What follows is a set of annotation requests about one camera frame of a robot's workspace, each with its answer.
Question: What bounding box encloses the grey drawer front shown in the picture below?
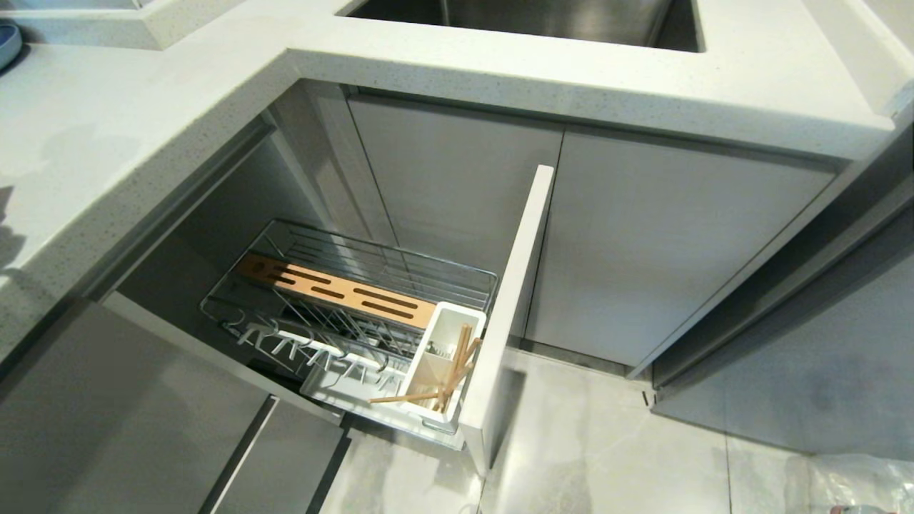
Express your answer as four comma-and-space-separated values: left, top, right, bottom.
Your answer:
209, 398, 346, 514
0, 300, 276, 514

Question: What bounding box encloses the wooden slotted knife block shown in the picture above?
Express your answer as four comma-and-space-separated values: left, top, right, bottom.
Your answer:
236, 253, 437, 331

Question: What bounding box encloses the chrome wire pull-out rack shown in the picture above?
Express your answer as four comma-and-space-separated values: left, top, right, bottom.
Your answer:
199, 218, 499, 433

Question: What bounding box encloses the white pull-out drawer front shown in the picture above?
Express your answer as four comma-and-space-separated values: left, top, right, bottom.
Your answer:
459, 165, 556, 476

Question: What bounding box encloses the white plastic drip tray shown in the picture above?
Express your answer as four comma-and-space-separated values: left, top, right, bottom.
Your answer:
299, 359, 465, 450

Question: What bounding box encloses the white utensil holder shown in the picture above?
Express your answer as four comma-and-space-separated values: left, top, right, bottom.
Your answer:
397, 301, 488, 433

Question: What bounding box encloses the white plate divider rack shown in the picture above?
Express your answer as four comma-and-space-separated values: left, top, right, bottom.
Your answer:
227, 319, 404, 390

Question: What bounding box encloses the steel kitchen sink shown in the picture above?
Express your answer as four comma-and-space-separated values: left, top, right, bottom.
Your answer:
346, 0, 706, 54

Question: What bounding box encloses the grey cabinet door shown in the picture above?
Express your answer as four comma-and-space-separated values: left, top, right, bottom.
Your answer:
526, 128, 838, 368

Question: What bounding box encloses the blue plate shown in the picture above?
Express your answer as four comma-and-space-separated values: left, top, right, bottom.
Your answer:
0, 19, 24, 71

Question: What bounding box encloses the wooden chopstick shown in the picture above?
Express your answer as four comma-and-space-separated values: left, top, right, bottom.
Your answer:
433, 323, 472, 413
441, 337, 483, 413
368, 390, 449, 405

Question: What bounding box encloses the clear plastic bag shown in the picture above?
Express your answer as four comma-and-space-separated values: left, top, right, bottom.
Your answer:
785, 453, 914, 514

